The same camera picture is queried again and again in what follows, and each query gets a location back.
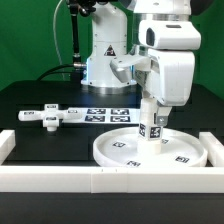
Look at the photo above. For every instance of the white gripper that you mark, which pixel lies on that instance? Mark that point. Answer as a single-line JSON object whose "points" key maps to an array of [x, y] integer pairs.
{"points": [[166, 76]]}

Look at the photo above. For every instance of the white round table top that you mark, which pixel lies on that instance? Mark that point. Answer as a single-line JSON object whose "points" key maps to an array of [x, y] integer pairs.
{"points": [[125, 148]]}

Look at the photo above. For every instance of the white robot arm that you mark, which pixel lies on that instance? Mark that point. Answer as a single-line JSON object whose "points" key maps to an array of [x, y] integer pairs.
{"points": [[150, 42]]}

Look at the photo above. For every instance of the white right fence block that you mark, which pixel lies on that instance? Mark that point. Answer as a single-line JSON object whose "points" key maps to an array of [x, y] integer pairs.
{"points": [[214, 148]]}

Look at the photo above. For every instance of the white fence block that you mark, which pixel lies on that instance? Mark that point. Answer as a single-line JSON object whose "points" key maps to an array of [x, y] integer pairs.
{"points": [[214, 148], [7, 143]]}

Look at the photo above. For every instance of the white fiducial marker sheet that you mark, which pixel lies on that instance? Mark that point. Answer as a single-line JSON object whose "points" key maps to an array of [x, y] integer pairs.
{"points": [[107, 116]]}

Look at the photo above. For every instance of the white cross-shaped table base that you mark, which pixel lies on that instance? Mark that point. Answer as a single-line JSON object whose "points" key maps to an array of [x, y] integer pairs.
{"points": [[50, 116]]}

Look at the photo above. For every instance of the white left fence block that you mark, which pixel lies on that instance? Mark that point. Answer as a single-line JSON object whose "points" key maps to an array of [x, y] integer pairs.
{"points": [[7, 143]]}

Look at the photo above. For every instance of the black camera pole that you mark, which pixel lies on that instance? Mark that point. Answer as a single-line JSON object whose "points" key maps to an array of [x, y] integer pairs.
{"points": [[76, 33]]}

